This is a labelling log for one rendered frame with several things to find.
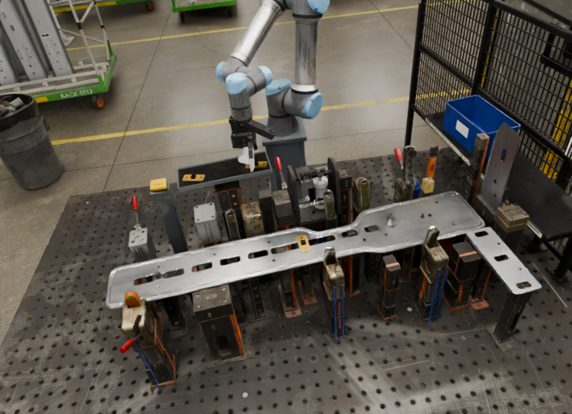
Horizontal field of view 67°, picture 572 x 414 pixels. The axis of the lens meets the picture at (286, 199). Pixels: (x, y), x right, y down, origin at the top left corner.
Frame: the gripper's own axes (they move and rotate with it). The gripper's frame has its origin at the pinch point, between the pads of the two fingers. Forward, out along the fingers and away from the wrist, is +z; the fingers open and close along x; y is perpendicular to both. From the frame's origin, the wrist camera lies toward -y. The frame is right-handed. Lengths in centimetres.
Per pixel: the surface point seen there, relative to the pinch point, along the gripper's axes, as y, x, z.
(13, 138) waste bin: 216, -140, 65
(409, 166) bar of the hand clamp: -60, 2, 5
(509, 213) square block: -91, 23, 12
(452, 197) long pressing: -77, 6, 18
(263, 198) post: -3.1, 13.0, 8.5
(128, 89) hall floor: 204, -335, 118
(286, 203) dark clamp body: -11.9, 14.2, 10.4
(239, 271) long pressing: 4.1, 41.1, 18.0
